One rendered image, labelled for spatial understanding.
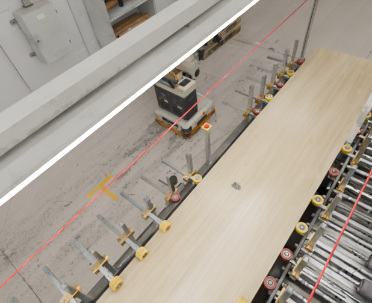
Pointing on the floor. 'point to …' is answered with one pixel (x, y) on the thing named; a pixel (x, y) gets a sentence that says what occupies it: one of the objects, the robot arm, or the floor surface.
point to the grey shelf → (114, 16)
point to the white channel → (19, 127)
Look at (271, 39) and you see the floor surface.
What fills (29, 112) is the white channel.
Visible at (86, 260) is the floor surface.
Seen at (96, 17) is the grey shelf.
